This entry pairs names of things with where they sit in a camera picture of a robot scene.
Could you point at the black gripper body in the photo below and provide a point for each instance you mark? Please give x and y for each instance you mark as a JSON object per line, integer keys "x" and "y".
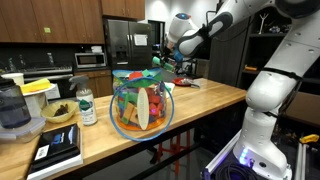
{"x": 168, "y": 51}

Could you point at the green block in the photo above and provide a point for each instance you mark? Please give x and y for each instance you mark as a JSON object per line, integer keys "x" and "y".
{"x": 159, "y": 62}

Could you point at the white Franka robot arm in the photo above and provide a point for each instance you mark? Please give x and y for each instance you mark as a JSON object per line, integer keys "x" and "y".
{"x": 273, "y": 90}

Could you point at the clear bag of colourful blocks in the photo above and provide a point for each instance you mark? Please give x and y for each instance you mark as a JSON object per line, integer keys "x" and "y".
{"x": 141, "y": 106}

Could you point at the red plate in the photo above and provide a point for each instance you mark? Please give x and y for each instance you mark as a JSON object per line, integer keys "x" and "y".
{"x": 178, "y": 82}

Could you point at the white cloth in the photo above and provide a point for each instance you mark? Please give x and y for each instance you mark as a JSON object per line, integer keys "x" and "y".
{"x": 169, "y": 87}

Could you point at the white paper sheet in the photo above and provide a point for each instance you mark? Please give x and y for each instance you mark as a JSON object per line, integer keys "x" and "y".
{"x": 140, "y": 40}

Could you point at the grey crumpled cloth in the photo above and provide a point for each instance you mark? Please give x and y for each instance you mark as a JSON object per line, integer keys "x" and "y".
{"x": 195, "y": 84}

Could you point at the stainless steel refrigerator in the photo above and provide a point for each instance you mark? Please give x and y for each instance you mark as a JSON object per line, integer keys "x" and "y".
{"x": 128, "y": 45}

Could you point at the white box on microwave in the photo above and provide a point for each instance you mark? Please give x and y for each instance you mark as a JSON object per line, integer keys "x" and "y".
{"x": 96, "y": 49}

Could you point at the brown wooden base cabinet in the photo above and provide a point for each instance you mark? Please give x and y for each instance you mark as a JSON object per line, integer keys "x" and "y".
{"x": 98, "y": 83}

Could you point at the silver microwave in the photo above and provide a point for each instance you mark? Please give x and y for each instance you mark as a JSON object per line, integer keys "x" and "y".
{"x": 90, "y": 60}

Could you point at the red stool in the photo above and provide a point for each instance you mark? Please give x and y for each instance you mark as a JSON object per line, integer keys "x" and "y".
{"x": 175, "y": 150}

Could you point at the white spray bottle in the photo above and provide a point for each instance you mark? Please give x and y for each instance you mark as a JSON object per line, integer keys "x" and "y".
{"x": 86, "y": 105}

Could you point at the yellow-green bowl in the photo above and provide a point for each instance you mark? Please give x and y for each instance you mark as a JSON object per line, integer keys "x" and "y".
{"x": 59, "y": 111}

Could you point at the black stove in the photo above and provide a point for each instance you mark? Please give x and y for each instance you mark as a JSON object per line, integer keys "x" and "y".
{"x": 46, "y": 78}

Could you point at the green sticky note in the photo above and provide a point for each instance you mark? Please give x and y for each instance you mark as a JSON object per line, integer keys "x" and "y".
{"x": 47, "y": 30}

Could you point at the white plate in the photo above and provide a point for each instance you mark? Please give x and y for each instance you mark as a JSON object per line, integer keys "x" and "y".
{"x": 40, "y": 91}

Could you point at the yellow sponge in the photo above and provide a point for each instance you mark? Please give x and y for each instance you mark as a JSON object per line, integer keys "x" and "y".
{"x": 35, "y": 85}

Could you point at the black book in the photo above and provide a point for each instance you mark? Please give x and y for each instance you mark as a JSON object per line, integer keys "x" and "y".
{"x": 57, "y": 145}

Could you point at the white tub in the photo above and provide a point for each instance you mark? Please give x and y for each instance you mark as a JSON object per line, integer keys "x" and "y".
{"x": 33, "y": 105}

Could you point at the white cup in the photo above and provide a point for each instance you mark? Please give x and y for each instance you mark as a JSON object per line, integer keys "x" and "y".
{"x": 14, "y": 78}

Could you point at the clear plastic lidded container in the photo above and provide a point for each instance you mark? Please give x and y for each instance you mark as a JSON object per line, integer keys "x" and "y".
{"x": 23, "y": 130}

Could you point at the dark translucent jar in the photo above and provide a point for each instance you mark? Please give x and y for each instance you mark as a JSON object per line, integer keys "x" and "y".
{"x": 12, "y": 105}

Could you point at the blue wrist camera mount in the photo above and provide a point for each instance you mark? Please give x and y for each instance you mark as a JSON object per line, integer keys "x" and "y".
{"x": 178, "y": 56}

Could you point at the brown wooden wall cabinets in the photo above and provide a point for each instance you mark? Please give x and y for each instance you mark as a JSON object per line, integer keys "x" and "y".
{"x": 66, "y": 20}

